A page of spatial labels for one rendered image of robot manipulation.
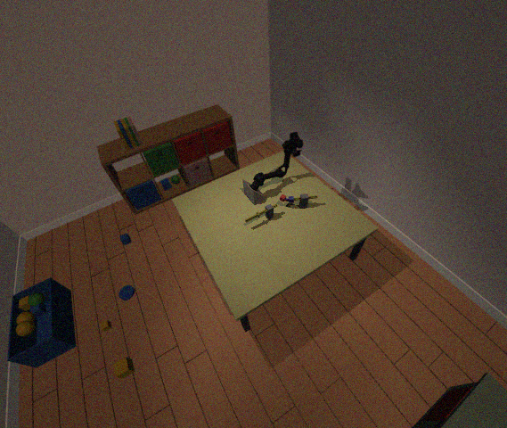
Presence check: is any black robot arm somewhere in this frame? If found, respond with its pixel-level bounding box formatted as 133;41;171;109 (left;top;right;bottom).
249;139;304;191

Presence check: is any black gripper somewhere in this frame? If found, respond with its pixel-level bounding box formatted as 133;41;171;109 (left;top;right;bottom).
287;132;301;157

